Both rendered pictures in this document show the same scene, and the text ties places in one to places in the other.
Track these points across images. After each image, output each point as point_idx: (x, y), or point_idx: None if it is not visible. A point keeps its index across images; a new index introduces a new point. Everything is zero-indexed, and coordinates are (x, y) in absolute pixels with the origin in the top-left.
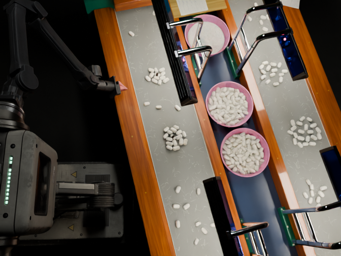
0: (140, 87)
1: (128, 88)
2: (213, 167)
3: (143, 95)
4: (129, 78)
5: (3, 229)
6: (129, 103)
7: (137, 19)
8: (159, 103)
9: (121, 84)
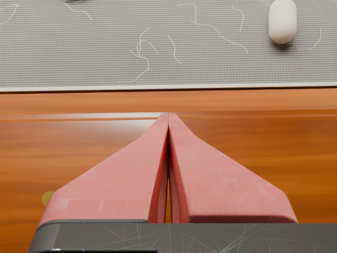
0: (135, 44)
1: (127, 128)
2: None
3: (201, 36)
4: (41, 105)
5: None
6: (278, 149)
7: None
8: None
9: (142, 175)
